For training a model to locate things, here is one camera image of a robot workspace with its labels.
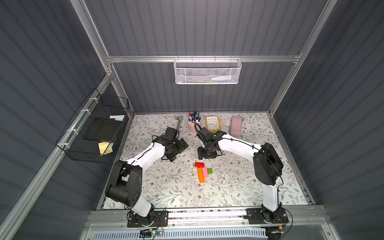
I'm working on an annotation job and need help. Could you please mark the red wooden block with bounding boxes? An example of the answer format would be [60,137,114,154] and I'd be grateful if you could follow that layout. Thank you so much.
[195,162,205,168]

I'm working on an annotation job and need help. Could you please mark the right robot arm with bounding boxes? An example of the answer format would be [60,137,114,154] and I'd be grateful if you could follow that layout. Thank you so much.
[194,123,284,223]

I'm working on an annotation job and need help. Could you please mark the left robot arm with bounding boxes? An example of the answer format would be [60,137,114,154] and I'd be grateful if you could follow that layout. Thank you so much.
[105,127,189,226]

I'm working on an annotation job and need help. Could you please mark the pink wooden block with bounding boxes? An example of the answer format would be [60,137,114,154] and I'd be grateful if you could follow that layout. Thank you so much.
[202,167,209,178]

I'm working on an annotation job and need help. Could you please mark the yellow tray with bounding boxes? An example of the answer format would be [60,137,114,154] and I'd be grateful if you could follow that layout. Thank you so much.
[206,116,222,134]

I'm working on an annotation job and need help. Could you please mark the orange wooden block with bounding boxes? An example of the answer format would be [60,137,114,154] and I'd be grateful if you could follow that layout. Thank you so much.
[197,168,205,183]

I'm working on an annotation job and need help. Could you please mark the pink pen cup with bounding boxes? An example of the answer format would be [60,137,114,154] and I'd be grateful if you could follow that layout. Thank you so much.
[188,112,201,134]

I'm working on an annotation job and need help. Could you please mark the pink case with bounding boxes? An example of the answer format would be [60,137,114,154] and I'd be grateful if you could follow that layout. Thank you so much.
[230,117,243,137]

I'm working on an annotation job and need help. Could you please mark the pink blue sticky notes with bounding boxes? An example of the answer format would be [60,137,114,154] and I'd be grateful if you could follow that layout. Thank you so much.
[110,115,125,122]

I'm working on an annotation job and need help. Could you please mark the yellow sticky notes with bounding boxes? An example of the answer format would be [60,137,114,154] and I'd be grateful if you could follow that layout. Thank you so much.
[98,142,114,156]

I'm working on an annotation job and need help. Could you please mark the black notebook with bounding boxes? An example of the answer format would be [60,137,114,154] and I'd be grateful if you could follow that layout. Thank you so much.
[84,118,122,142]

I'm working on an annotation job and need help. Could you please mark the white tube in basket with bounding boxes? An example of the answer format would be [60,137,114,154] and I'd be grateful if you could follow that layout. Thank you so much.
[211,75,232,83]

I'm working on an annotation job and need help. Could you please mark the small circuit board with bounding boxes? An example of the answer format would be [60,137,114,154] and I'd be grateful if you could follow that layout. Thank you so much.
[139,229,164,239]

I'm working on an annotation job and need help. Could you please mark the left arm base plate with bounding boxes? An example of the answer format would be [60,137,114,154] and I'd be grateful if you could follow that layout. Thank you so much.
[127,209,169,228]

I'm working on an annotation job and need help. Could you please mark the white wire basket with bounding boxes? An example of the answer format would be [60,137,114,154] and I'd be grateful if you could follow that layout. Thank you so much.
[173,57,242,85]

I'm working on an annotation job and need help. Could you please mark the black wire basket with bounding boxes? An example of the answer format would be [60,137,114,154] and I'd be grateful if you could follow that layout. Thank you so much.
[56,89,130,164]

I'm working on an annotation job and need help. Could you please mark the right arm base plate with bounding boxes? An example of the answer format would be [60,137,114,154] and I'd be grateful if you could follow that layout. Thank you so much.
[245,207,290,226]

